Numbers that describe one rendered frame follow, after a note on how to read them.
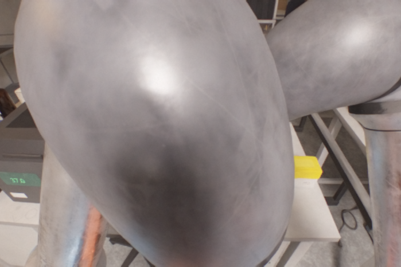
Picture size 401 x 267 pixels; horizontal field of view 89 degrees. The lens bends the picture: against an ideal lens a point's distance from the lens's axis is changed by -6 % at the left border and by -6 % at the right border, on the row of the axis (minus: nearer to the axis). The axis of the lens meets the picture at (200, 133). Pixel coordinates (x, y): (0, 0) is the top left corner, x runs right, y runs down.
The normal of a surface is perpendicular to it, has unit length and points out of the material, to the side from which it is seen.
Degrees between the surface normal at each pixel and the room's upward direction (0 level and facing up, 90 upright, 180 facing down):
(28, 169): 90
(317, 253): 0
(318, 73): 85
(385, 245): 94
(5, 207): 0
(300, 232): 0
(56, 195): 72
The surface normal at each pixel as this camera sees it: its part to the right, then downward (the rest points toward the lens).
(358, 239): -0.02, -0.77
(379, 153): -0.97, 0.22
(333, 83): -0.27, 0.63
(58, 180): -0.21, 0.36
